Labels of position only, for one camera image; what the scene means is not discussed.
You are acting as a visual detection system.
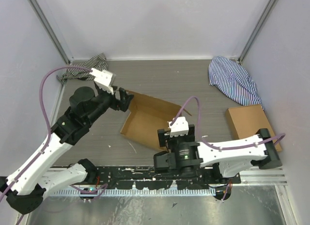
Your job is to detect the aluminium front rail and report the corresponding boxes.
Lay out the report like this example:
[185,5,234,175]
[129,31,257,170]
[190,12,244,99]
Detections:
[46,165,288,187]

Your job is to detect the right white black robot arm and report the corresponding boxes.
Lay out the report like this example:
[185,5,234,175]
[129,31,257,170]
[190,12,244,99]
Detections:
[153,124,282,184]

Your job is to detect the aluminium corner post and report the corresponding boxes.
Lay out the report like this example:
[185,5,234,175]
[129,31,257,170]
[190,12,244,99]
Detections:
[237,0,278,64]
[28,0,71,64]

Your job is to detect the left aluminium corner post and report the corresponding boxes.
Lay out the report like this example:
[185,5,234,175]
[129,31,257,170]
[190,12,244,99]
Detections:
[28,0,71,64]

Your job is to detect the black white striped cloth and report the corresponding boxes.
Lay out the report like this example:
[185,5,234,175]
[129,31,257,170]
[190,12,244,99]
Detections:
[56,53,108,84]

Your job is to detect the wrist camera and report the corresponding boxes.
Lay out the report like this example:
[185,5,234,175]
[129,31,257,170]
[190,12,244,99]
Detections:
[90,68,116,95]
[168,117,189,137]

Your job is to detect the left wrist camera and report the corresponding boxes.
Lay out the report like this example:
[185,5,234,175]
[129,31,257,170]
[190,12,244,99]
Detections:
[90,68,116,95]

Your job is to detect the white slotted cable duct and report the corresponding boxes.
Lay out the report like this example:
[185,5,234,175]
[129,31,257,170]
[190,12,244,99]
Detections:
[51,187,216,197]

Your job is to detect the folded brown cardboard box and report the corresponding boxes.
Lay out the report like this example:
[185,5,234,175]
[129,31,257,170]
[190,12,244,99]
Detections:
[225,105,275,140]

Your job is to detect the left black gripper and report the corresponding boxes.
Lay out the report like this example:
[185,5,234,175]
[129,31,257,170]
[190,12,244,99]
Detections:
[87,77,135,125]

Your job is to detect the brown cardboard box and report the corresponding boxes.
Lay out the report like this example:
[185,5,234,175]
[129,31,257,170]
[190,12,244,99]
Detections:
[225,105,275,140]
[120,90,181,151]

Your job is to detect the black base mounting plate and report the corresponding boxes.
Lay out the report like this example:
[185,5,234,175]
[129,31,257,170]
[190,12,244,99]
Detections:
[68,165,242,190]

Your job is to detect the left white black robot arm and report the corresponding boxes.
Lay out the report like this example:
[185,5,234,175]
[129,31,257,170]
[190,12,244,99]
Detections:
[0,87,134,215]

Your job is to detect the right aluminium corner post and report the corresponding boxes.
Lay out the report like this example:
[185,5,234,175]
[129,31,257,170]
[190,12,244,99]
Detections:
[237,0,278,64]

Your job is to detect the blue white striped cloth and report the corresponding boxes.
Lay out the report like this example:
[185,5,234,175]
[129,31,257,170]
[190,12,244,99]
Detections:
[208,56,262,106]

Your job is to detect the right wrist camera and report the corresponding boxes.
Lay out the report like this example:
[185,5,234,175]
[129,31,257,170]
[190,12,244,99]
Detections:
[168,117,189,137]

